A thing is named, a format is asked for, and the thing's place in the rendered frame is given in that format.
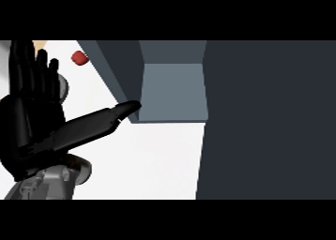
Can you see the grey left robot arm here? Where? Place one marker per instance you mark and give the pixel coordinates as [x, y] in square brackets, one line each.
[51, 187]

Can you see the grey open cabinet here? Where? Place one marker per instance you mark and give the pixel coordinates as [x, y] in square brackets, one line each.
[173, 92]

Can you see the grey round object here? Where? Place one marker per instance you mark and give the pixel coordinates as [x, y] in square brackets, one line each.
[63, 87]

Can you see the small red object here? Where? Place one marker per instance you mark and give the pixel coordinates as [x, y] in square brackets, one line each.
[79, 58]

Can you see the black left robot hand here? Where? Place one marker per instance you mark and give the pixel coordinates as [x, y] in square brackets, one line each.
[30, 131]

